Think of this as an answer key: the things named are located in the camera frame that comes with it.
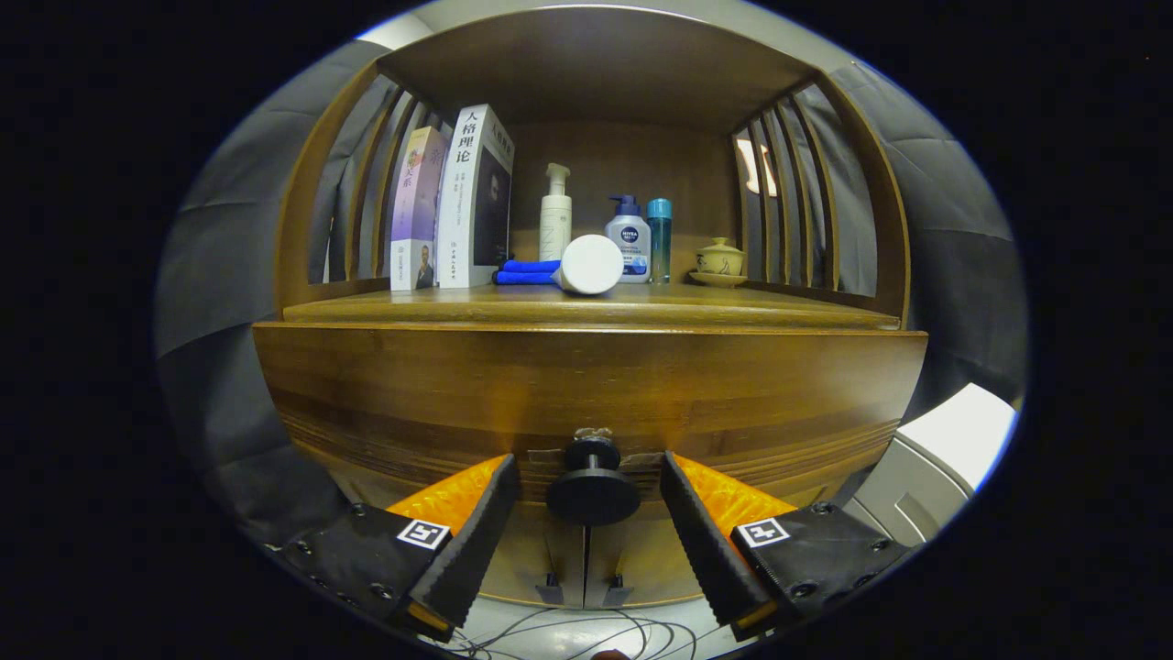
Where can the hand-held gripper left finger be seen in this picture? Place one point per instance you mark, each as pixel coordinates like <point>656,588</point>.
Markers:
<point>478,541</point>

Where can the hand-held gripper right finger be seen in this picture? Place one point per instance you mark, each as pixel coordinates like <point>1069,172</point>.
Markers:
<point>704,550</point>

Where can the black drawer knob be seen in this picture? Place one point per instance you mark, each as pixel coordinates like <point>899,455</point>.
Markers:
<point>593,495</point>

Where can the brown wooden drawer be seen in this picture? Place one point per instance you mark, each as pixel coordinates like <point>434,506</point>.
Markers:
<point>596,385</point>

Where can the white squeeze tube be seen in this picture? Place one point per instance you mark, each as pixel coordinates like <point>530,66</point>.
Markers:
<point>591,264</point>

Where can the wooden cabinet door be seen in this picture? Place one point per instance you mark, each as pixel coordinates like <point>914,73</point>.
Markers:
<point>527,559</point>
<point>651,559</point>

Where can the wooden countertop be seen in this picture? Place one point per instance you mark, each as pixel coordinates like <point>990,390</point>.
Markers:
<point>733,307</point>

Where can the brown wooden cabinet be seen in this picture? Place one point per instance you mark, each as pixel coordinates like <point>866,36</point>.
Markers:
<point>596,64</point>

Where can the grey ribbed plastic panel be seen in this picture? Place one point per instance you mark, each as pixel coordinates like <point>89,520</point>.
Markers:
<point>898,495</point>

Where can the blue folded cloth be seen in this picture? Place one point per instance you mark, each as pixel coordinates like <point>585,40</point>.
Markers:
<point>527,272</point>

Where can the beige lidded tea cup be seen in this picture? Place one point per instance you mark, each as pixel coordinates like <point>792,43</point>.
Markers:
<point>719,261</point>

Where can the white table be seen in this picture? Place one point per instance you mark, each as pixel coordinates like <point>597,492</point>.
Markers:
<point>971,426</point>

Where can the slim teal bottle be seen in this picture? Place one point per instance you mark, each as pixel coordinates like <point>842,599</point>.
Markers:
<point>660,243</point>

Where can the white bottle blue cap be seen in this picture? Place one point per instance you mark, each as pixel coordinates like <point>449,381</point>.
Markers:
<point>634,243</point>

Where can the white pump bottle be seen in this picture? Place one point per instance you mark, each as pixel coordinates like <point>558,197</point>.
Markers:
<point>554,225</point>

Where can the thick white book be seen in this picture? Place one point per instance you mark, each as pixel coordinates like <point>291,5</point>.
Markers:
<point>463,202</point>

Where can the purple book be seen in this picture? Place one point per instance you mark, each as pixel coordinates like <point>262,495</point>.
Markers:
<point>412,202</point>

